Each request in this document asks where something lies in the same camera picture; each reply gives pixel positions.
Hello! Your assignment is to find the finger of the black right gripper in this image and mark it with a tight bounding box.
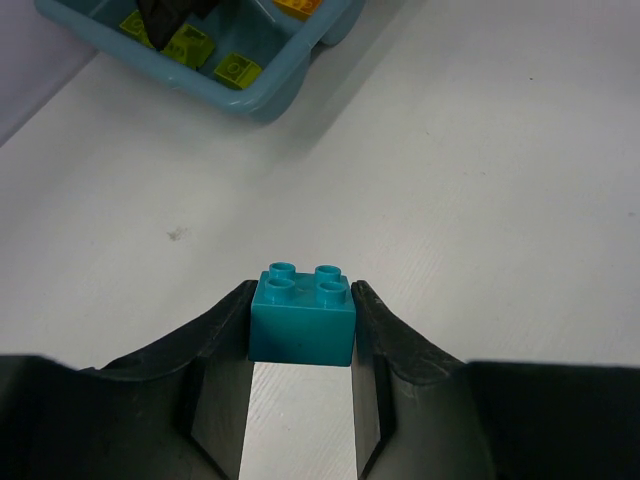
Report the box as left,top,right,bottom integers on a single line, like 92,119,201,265
136,0,220,51

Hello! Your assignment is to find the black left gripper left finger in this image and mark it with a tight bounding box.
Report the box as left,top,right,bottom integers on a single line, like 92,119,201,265
1,280,256,479

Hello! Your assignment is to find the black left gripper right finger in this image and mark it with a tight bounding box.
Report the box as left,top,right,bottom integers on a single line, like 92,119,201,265
351,280,639,479

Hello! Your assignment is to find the lime green curved lego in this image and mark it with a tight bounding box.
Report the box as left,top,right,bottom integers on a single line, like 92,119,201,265
161,24,216,70

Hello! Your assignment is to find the yellow black striped lego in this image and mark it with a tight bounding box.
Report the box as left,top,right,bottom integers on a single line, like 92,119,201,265
273,0,322,22

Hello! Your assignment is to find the light blue lego brick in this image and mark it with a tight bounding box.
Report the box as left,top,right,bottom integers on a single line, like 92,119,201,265
248,262,356,367

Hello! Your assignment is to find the lime green small lego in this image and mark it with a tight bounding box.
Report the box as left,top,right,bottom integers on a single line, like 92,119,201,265
119,10,153,48

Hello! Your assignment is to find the lime green sloped lego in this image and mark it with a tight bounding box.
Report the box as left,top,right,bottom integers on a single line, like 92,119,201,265
214,52,262,90

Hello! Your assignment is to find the teal divided plastic tray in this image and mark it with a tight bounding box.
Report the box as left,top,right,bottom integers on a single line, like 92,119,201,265
35,1,364,123

